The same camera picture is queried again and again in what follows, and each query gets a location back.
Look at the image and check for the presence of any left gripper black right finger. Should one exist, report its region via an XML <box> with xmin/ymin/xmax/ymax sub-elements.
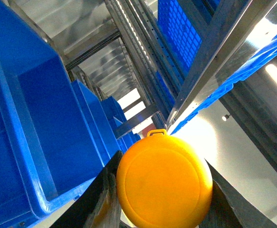
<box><xmin>199</xmin><ymin>165</ymin><xmax>277</xmax><ymax>228</ymax></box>

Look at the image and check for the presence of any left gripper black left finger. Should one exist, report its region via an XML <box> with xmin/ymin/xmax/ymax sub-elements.
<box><xmin>51</xmin><ymin>151</ymin><xmax>124</xmax><ymax>228</ymax></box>

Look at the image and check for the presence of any yellow mushroom push button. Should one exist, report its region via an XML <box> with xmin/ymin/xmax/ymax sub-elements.
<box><xmin>116</xmin><ymin>129</ymin><xmax>213</xmax><ymax>228</ymax></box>

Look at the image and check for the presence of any empty blue plastic bin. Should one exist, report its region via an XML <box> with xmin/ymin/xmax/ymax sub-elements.
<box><xmin>0</xmin><ymin>0</ymin><xmax>120</xmax><ymax>220</ymax></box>

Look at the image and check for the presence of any upper shelf blue bin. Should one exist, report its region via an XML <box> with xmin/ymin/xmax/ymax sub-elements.
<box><xmin>157</xmin><ymin>0</ymin><xmax>215</xmax><ymax>72</ymax></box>

